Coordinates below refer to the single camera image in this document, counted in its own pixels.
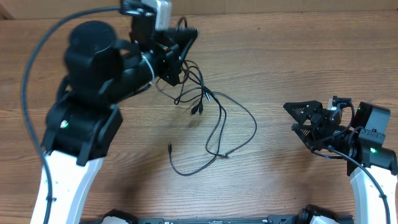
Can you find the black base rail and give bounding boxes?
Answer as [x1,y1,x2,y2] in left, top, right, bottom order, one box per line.
[81,204,354,224]

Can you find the black usb cable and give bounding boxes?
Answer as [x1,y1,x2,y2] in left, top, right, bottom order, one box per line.
[167,91,258,177]

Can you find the left camera cable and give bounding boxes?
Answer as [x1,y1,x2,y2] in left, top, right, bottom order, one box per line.
[20,5,122,224]

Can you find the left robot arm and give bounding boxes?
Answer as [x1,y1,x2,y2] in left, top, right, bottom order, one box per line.
[31,19,198,223]

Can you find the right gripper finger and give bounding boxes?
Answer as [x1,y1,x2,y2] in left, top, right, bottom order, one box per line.
[283,100,323,123]
[291,124,314,146]

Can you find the right camera cable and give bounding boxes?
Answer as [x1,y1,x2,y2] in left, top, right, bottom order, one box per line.
[309,99,392,224]

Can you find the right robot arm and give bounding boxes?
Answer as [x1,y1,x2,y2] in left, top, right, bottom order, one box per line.
[283,96,397,223]

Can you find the camera cable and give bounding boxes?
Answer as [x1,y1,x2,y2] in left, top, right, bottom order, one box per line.
[20,5,122,224]
[309,99,392,224]

